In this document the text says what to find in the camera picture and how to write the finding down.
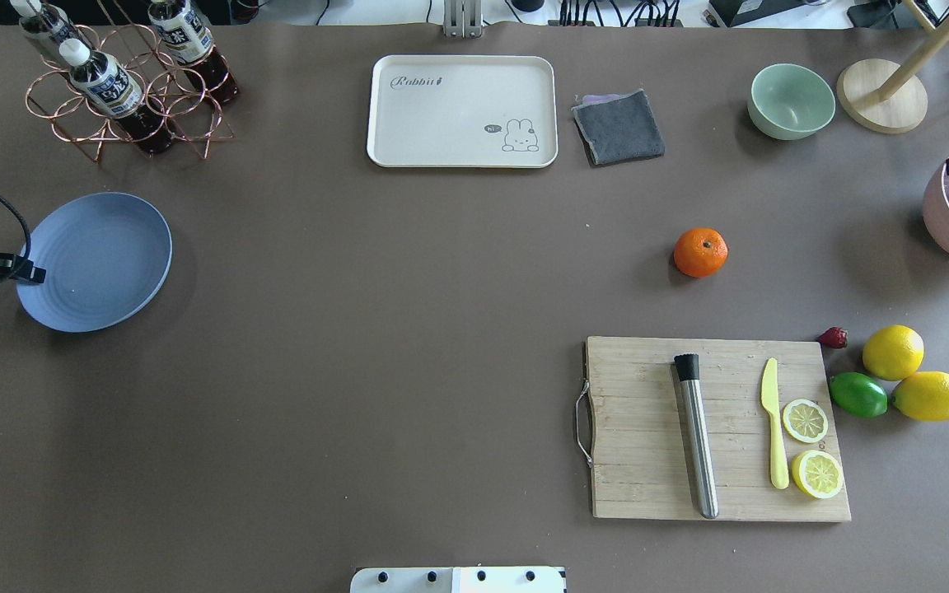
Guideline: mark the orange fruit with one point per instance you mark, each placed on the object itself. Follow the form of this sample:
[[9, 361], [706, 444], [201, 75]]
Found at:
[[700, 252]]

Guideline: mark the blue plate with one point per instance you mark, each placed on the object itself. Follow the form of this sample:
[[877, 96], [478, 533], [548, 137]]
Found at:
[[105, 256]]

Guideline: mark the wooden stand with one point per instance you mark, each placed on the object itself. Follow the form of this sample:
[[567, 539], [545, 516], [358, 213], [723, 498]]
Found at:
[[887, 97]]

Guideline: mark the green bowl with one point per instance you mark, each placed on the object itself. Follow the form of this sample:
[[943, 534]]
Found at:
[[787, 102]]

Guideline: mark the tea bottle front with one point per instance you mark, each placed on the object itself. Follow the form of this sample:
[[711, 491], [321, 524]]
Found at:
[[113, 91]]

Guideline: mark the tea bottle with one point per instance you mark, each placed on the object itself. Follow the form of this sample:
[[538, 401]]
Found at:
[[113, 91], [190, 42], [46, 27]]

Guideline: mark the yellow lemon upper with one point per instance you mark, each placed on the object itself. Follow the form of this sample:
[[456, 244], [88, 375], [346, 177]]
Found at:
[[893, 353]]

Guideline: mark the yellow lemon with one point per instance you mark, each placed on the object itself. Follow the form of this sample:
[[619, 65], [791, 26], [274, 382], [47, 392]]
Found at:
[[893, 353], [923, 396]]

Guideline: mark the red strawberry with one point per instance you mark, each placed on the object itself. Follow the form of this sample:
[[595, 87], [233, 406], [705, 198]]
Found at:
[[834, 337]]

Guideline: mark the tea bottle left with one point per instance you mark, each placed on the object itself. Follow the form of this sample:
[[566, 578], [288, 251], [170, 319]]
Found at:
[[46, 27]]

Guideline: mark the yellow lemon lower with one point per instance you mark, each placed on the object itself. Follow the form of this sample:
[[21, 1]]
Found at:
[[923, 396]]

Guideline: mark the green lime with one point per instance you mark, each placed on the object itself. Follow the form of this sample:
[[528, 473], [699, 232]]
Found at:
[[858, 394]]

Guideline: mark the tea bottle right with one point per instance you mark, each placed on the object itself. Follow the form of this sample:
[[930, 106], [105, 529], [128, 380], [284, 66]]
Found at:
[[190, 42]]

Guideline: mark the yellow plastic knife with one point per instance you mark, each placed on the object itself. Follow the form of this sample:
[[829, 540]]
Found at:
[[769, 398]]

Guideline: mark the lemon half upper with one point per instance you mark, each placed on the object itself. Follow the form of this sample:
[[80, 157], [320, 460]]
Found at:
[[805, 421]]

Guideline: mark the lemon half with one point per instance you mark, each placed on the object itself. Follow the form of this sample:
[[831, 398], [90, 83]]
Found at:
[[805, 421], [817, 474]]

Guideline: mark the grey folded cloth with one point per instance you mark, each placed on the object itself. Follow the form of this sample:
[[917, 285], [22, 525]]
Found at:
[[618, 128]]

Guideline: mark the lemon half lower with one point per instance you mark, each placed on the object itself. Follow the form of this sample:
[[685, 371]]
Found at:
[[817, 474]]

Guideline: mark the steel muddler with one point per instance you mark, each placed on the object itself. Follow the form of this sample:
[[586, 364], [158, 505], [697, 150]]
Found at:
[[688, 374]]

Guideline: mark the wooden cutting board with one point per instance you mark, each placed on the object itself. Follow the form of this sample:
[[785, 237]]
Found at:
[[640, 453]]

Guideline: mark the cream rabbit tray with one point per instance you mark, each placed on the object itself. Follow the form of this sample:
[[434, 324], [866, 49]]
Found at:
[[463, 111]]

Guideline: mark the copper wire bottle rack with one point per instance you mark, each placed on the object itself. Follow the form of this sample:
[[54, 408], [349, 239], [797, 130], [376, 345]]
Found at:
[[192, 116]]

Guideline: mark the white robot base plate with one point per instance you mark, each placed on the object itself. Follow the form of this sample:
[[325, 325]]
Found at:
[[460, 579]]

